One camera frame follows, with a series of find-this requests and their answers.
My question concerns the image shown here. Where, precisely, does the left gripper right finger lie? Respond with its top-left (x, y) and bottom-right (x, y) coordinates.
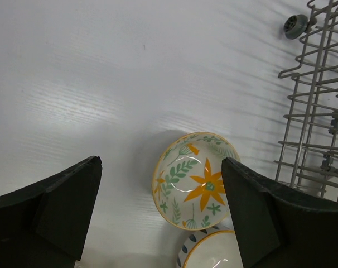
top-left (221, 158), bottom-right (338, 267)

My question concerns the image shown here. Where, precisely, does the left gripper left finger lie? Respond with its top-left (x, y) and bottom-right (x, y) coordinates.
top-left (0, 156), bottom-right (102, 267)

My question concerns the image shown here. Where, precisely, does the leaf and flower pattern bowl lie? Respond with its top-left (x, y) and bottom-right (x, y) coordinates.
top-left (152, 132), bottom-right (240, 231)

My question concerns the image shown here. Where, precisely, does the white bowl with patterned outside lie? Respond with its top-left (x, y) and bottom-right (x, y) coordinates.
top-left (176, 225), bottom-right (243, 268)

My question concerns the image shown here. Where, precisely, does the grey wire dish rack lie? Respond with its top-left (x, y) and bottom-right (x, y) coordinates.
top-left (275, 1), bottom-right (338, 202)

